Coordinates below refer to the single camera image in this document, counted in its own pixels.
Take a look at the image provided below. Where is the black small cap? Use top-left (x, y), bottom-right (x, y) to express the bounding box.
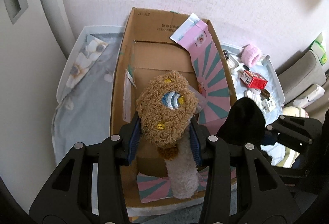
top-left (223, 50), bottom-right (230, 60)

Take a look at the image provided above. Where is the brown hair scrunchie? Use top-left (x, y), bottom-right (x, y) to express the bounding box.
top-left (260, 89), bottom-right (270, 100)

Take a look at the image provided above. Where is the pink fluffy sock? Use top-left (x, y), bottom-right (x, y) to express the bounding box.
top-left (241, 44), bottom-right (263, 67)

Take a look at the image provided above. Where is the green tissue box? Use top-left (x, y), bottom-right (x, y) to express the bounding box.
top-left (310, 33), bottom-right (328, 66)

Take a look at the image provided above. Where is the yellow floral pillow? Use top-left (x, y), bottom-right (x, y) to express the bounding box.
top-left (282, 106), bottom-right (309, 118)

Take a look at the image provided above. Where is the white earbud case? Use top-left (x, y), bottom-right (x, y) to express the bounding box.
top-left (244, 90), bottom-right (262, 105)

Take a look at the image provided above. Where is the black cloth item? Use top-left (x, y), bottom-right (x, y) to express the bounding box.
top-left (216, 97), bottom-right (265, 147)

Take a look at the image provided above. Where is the grey sofa cushion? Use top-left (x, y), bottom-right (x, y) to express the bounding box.
top-left (278, 50), bottom-right (326, 105)

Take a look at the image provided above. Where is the floral blue cloth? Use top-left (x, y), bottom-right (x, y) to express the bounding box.
top-left (51, 33), bottom-right (273, 224)

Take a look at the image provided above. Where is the white plastic tray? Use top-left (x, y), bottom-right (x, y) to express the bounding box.
top-left (52, 25), bottom-right (286, 217)

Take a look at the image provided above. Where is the red snack box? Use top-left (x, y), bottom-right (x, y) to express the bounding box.
top-left (240, 70), bottom-right (268, 90)

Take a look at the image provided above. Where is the white door with handle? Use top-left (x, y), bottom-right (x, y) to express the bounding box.
top-left (1, 0), bottom-right (74, 212)

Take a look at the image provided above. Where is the white floral card box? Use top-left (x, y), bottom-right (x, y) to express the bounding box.
top-left (262, 96), bottom-right (276, 114)

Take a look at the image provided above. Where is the brown cardboard box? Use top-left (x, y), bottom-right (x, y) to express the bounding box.
top-left (110, 8), bottom-right (236, 215)

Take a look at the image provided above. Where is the brown plush toy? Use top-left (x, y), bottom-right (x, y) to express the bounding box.
top-left (136, 71), bottom-right (199, 199)

